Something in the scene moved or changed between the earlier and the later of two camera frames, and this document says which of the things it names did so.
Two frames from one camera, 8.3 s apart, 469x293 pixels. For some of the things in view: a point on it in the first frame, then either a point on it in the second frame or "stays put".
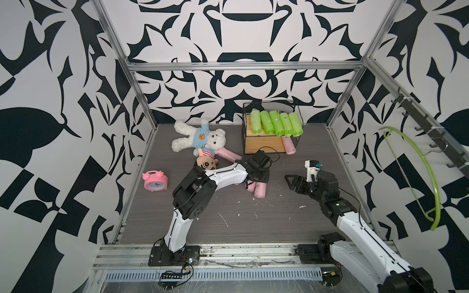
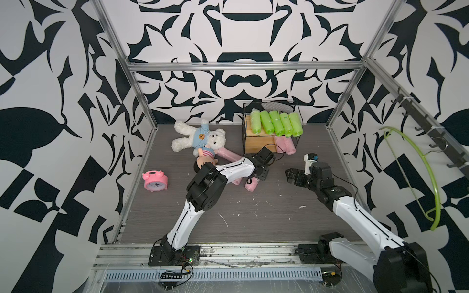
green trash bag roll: (267, 123) stays put
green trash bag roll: (256, 121) stays put
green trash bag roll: (277, 123) stays put
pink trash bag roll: (260, 190) → (281, 143)
